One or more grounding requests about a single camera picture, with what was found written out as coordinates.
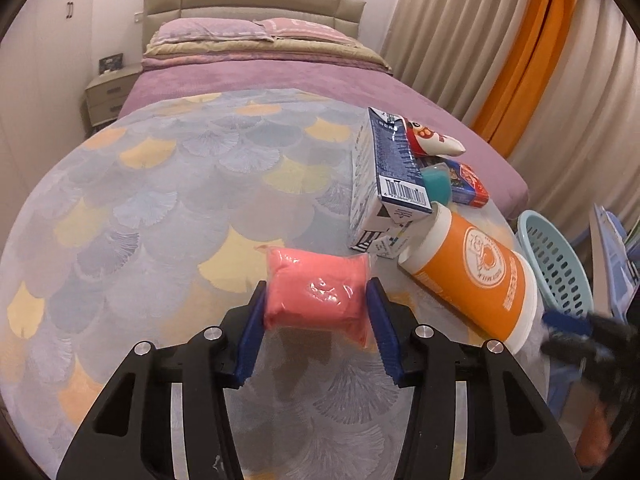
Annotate beige curtain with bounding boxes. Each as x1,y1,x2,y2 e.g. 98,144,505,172
500,0,640,247
381,0,544,127

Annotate small red blue box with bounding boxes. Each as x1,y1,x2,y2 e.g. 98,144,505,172
425,157,492,209

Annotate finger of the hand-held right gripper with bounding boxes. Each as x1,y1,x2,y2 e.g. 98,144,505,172
542,336,603,365
542,309,595,337

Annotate blue white milk carton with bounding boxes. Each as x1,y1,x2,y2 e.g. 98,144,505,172
367,107,434,218
349,127,417,262

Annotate beige folded quilt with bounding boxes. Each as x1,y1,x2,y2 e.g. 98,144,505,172
144,36,394,74

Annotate beige upholstered headboard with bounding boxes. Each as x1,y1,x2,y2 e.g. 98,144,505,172
143,0,367,57

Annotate pink plastic packet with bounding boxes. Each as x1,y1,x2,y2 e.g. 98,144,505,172
257,246,375,350

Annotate person's right forearm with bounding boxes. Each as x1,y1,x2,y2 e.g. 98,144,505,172
574,399,620,467

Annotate teal sponge block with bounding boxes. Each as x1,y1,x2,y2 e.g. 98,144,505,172
419,162,454,205

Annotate pink pillow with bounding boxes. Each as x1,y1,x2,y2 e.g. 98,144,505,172
254,16,349,44

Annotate white wardrobe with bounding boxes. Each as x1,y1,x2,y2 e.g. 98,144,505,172
0,0,102,241

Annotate grey nightstand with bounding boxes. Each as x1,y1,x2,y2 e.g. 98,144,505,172
83,65,144,132

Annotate orange white canister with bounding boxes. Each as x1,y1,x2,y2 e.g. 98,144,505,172
397,201,541,354

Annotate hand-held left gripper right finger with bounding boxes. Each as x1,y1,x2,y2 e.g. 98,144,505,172
365,277,583,480

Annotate teal plastic basket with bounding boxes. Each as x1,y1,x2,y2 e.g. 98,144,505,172
516,208,597,322

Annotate purple pillow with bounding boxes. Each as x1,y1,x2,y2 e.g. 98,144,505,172
149,18,274,47

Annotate bed with purple cover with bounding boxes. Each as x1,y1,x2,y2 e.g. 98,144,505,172
116,52,531,222

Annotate orange curtain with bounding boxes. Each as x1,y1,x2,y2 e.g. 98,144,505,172
471,0,584,159

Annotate red white snack pouch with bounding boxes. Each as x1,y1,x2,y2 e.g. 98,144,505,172
402,117,467,157

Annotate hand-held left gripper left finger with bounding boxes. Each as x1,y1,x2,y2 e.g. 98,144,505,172
57,280,269,480

